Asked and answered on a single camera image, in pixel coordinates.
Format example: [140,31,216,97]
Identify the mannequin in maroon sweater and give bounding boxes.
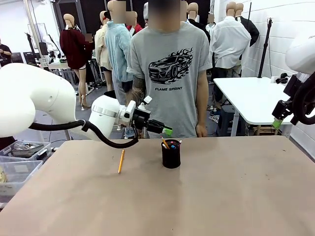
[59,13,95,112]

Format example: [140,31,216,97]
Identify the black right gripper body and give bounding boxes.
[272,75,305,120]

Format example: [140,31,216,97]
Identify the mannequin in white shirt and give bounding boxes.
[210,1,252,109]

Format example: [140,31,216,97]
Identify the bare headed mannequin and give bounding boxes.
[188,2,211,45]

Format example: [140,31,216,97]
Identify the mannequin in black jacket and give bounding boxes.
[233,2,260,47]

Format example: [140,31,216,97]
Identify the mannequin in light blue fleece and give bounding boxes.
[104,0,134,105]

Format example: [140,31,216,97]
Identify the person in gray T-shirt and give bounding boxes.
[126,0,214,139]

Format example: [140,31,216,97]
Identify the mannequin in red jacket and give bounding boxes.
[126,11,144,35]

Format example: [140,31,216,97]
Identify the black monitor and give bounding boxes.
[11,52,25,65]

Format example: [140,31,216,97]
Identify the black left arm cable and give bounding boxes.
[28,119,140,149]

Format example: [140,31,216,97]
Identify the person in black clothes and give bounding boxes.
[0,38,13,67]

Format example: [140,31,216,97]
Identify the dark stool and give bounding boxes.
[216,105,238,136]

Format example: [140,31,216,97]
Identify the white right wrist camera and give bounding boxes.
[270,72,292,85]

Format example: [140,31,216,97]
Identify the yellow pencil with pink eraser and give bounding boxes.
[160,136,171,150]

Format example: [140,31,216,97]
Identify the clear plastic bin with parts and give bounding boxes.
[0,140,52,163]

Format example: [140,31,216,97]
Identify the person's left forearm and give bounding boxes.
[196,90,209,125]

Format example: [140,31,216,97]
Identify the black mesh pen holder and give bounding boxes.
[161,139,181,169]

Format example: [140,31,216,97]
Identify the person's tattooed right forearm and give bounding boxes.
[131,75,146,109]

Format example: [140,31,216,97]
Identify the mannequin in cream jacket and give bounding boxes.
[94,10,113,92]

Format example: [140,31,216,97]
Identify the person's left hand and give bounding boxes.
[195,123,209,138]

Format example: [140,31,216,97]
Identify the gray workbench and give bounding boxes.
[48,61,77,94]

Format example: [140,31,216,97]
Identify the black tripod stand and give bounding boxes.
[257,17,274,78]

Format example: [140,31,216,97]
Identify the black office chair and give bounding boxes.
[23,51,41,66]

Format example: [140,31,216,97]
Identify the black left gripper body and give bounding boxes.
[132,109,160,133]

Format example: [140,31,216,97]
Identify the white table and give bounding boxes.
[213,76,300,138]

